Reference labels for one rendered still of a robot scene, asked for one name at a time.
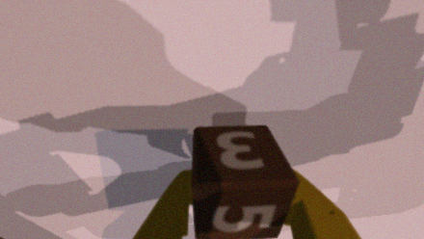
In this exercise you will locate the brown cube with number 5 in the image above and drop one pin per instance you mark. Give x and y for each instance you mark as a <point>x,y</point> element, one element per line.
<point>242,184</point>

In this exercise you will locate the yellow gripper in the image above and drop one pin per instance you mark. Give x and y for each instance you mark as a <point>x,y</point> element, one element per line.
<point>311,214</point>

